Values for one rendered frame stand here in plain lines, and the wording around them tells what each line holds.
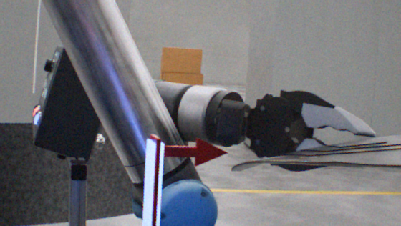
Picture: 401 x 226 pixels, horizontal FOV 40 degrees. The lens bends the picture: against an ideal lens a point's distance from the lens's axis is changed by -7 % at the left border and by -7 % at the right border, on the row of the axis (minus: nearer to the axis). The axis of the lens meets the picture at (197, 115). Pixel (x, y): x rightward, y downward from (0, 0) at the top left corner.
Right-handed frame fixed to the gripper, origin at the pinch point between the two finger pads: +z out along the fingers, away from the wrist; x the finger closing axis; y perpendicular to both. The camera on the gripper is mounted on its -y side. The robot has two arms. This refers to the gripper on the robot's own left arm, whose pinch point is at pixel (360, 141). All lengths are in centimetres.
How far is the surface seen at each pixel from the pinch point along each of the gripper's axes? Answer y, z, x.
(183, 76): 615, -495, -28
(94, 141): 13, -54, 8
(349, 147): -8.4, 1.9, 0.5
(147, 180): -24.0, -9.3, 5.1
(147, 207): -24.1, -8.9, 7.2
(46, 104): 5, -59, 3
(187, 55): 613, -493, -59
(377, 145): -6.4, 4.0, -0.1
